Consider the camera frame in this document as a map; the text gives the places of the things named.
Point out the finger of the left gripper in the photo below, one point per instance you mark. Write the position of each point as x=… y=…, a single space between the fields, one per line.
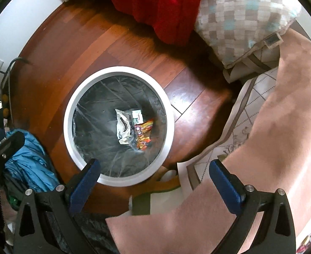
x=9 y=146

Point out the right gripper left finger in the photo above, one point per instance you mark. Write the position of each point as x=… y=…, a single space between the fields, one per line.
x=33 y=233

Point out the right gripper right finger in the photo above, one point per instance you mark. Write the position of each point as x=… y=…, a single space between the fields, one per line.
x=276 y=232

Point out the white paper wrapper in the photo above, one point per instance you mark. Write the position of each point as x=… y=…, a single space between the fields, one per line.
x=126 y=120

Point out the orange chips snack bag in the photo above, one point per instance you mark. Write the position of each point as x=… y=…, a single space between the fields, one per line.
x=143 y=132

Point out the white round trash bin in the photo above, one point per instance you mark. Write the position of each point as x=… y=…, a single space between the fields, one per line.
x=90 y=124

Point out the blue jacket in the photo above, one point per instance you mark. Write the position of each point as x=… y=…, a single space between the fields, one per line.
x=31 y=164

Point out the pink bed blanket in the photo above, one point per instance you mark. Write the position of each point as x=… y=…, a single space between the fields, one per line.
x=266 y=143

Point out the checkered grey pillow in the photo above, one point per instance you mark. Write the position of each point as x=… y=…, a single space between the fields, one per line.
x=234 y=29

